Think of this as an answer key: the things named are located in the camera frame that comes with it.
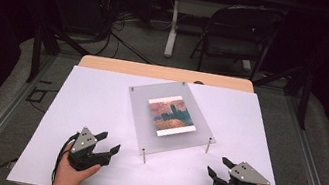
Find bundle of black floor cables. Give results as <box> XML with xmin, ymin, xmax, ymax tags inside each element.
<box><xmin>89</xmin><ymin>0</ymin><xmax>169</xmax><ymax>67</ymax></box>

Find person's left hand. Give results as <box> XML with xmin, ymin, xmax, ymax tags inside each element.
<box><xmin>50</xmin><ymin>140</ymin><xmax>105</xmax><ymax>185</ymax></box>

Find black folding chair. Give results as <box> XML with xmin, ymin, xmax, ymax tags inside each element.
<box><xmin>188</xmin><ymin>0</ymin><xmax>289</xmax><ymax>85</ymax></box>

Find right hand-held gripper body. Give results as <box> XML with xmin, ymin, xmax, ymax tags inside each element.
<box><xmin>211</xmin><ymin>156</ymin><xmax>275</xmax><ymax>185</ymax></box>

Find white desk leg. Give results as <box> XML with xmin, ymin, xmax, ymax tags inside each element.
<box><xmin>162</xmin><ymin>0</ymin><xmax>184</xmax><ymax>60</ymax></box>

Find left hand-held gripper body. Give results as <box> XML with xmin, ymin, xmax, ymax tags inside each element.
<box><xmin>64</xmin><ymin>124</ymin><xmax>117</xmax><ymax>177</ymax></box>

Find left hand-held gripper cable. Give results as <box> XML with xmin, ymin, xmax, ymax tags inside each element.
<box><xmin>50</xmin><ymin>129</ymin><xmax>81</xmax><ymax>185</ymax></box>

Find painted landscape picture card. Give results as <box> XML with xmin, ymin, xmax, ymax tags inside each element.
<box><xmin>142</xmin><ymin>90</ymin><xmax>202</xmax><ymax>143</ymax></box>

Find wooden table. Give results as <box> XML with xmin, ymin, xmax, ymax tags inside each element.
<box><xmin>78</xmin><ymin>51</ymin><xmax>257</xmax><ymax>95</ymax></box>

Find clear acrylic photo frame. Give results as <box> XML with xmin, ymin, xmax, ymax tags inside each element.
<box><xmin>116</xmin><ymin>73</ymin><xmax>226</xmax><ymax>175</ymax></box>

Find black metal stand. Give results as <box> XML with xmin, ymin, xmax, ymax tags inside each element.
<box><xmin>25</xmin><ymin>21</ymin><xmax>95</xmax><ymax>93</ymax></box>
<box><xmin>245</xmin><ymin>56</ymin><xmax>317</xmax><ymax>131</ymax></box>

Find white board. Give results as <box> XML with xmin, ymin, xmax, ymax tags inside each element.
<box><xmin>6</xmin><ymin>54</ymin><xmax>304</xmax><ymax>185</ymax></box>

